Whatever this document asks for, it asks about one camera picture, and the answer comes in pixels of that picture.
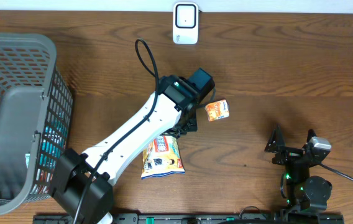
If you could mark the grey plastic shopping basket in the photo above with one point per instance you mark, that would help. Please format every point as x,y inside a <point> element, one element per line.
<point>35,117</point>

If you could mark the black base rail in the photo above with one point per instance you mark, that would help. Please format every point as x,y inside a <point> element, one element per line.
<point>133,218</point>

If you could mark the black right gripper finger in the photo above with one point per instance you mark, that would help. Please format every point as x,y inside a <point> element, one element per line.
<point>276,141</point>
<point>311,134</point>

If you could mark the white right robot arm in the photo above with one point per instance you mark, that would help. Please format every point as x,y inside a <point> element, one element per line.
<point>308,193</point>

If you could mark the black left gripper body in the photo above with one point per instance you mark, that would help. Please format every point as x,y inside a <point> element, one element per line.
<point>187,122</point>

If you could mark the orange tissue packet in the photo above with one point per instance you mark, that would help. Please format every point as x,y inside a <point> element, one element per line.
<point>217,110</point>

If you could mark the white barcode scanner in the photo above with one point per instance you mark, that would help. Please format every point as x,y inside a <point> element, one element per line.
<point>185,23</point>

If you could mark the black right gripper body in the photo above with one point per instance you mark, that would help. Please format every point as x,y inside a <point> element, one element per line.
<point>289,155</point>

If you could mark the yellow snack bag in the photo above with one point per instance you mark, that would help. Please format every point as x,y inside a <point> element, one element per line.
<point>162,158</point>

